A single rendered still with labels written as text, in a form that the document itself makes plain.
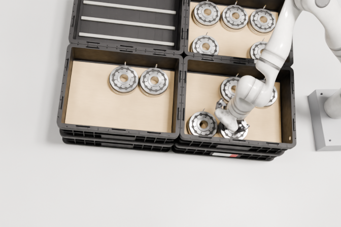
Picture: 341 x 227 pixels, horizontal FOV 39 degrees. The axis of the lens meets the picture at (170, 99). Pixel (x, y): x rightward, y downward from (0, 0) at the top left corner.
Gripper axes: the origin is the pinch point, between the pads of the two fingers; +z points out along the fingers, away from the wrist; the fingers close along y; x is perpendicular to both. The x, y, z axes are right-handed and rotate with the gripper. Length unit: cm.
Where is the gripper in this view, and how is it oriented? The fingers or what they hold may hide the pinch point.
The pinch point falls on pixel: (227, 121)
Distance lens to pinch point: 170.0
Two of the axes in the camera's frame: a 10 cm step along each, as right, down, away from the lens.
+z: -1.4, 3.3, 9.3
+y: -6.9, -7.1, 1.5
